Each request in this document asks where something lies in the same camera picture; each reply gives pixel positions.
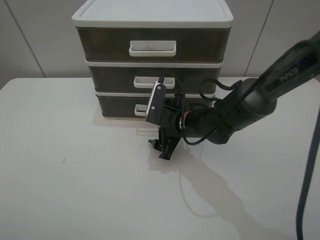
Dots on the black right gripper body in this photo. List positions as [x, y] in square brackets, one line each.
[170, 117]

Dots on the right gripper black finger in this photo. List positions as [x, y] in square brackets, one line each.
[167, 146]
[158, 144]

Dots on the dark drawer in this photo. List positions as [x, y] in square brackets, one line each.
[124, 106]
[193, 45]
[141, 79]

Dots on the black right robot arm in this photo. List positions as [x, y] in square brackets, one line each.
[247, 102]

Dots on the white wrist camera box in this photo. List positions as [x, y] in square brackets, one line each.
[155, 104]

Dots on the white plastic drawer cabinet frame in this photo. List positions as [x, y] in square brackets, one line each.
[153, 14]

